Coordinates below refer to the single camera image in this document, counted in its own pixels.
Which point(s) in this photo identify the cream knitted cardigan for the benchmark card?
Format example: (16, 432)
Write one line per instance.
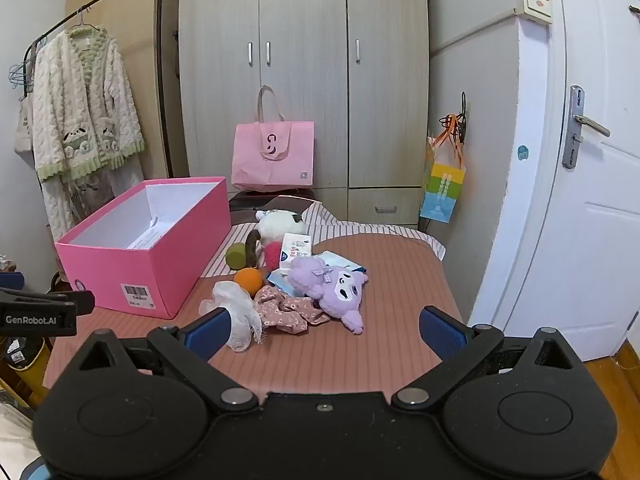
(80, 110)

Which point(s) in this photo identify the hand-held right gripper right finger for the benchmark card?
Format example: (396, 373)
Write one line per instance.
(442, 332)

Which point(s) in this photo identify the beige wall switch box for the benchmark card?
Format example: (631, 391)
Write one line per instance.
(534, 2)

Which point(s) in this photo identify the black wall hook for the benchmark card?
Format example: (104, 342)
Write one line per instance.
(462, 115)

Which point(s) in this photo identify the green and brown plush toy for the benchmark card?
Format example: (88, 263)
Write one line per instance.
(236, 256)

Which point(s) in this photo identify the pink striped bed cover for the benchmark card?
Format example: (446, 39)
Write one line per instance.
(380, 310)

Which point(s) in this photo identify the black stool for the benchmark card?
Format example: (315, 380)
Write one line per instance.
(270, 200)

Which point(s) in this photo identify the purple plush toy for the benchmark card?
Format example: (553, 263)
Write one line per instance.
(332, 287)

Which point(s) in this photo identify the blue door sticker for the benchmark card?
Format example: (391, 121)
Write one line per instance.
(523, 152)

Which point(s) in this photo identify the pink cardboard box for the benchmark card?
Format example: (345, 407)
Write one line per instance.
(150, 255)

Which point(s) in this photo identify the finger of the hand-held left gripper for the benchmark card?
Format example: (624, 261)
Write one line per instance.
(55, 297)

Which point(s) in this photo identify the white mesh bath pouf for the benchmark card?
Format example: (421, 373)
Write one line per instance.
(235, 305)

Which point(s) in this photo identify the white tissue packet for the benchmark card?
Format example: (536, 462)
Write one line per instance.
(295, 250)

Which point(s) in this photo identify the blue wet wipes pack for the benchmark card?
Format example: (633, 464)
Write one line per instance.
(332, 259)

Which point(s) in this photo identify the pink tote bag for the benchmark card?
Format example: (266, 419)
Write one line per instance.
(274, 152)

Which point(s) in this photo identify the panda plush toy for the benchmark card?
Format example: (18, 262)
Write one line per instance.
(277, 225)

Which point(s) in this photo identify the black clothes rack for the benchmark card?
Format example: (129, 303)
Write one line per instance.
(161, 60)

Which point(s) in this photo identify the white paper sheet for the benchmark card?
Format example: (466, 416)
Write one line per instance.
(147, 235)

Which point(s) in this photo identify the white door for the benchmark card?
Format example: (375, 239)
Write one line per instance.
(575, 210)

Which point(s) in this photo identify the grey wooden wardrobe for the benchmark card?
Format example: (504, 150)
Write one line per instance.
(300, 85)

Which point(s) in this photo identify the colourful paper gift bag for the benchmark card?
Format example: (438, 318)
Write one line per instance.
(442, 190)

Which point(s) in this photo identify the yellow bin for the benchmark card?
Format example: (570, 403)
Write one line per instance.
(22, 360)

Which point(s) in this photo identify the orange plush ball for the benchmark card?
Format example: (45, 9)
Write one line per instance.
(248, 280)

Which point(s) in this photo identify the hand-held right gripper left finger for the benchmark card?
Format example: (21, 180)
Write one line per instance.
(207, 332)

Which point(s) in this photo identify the white cloth bag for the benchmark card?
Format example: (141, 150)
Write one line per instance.
(22, 125)

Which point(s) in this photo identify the floral fabric scrunchie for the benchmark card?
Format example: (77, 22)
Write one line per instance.
(287, 307)

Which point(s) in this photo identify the pink heart plush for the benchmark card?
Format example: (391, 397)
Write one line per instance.
(271, 256)

